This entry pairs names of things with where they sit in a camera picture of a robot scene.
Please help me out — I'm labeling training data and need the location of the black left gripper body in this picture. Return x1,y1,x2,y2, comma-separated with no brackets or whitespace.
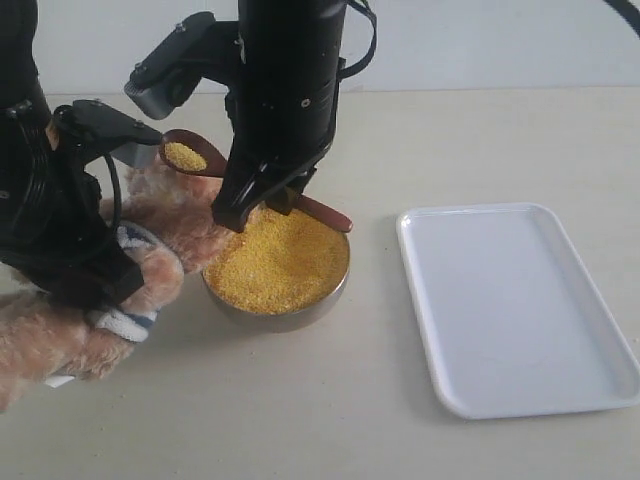
1,100,121,290

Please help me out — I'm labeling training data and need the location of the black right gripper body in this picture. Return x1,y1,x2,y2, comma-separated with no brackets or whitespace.
224,1,346,185

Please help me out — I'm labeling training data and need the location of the dark red wooden spoon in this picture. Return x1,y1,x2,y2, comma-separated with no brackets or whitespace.
158,129,353,233

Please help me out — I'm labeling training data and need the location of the tan teddy bear striped shirt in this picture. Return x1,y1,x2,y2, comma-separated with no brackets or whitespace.
1,162,232,409

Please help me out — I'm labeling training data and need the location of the yellow millet grain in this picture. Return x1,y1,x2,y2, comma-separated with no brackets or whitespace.
161,142,350,316

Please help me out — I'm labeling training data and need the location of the steel bowl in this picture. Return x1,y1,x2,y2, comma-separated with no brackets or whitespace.
202,210,351,333

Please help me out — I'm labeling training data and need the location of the white rectangular plastic tray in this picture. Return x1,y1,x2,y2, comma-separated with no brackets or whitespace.
396,203,639,420

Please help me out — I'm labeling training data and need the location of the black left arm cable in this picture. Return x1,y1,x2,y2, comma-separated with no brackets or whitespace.
74,149,124,241

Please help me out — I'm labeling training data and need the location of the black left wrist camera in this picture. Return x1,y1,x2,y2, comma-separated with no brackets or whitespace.
53,100,163,169

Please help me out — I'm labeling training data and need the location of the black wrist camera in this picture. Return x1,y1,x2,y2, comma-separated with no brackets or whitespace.
124,11,240,120
53,100,163,169

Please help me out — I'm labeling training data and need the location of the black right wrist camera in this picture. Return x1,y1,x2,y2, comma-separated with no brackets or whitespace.
124,11,240,120

